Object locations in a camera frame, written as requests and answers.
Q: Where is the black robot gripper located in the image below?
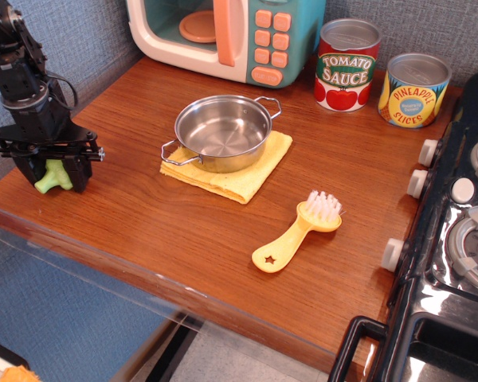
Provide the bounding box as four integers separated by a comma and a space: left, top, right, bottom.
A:
0, 77, 105, 193

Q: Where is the green toy broccoli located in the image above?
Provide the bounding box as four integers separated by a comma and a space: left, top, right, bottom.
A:
34, 159, 73, 194

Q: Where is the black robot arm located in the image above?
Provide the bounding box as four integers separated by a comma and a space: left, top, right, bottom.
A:
0, 1, 104, 193

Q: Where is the stainless steel pot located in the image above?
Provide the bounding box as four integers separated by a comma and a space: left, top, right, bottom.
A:
161, 95, 282, 173

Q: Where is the yellow folded cloth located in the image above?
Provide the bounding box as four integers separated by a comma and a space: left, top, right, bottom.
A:
160, 131, 293, 205

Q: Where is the orange fuzzy object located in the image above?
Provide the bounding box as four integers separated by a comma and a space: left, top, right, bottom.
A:
0, 365, 41, 382

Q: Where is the toy microwave teal and white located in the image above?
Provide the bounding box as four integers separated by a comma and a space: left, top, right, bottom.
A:
127, 1, 326, 88

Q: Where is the yellow dish brush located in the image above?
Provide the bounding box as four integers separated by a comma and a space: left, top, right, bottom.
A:
251, 190, 343, 274

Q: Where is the tomato sauce can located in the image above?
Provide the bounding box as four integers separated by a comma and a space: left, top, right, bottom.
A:
314, 18, 381, 112

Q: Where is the pineapple slices can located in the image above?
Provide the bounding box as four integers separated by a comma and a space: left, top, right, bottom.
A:
378, 53, 452, 129

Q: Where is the black toy stove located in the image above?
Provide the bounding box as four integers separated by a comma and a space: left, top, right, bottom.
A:
329, 73, 478, 381

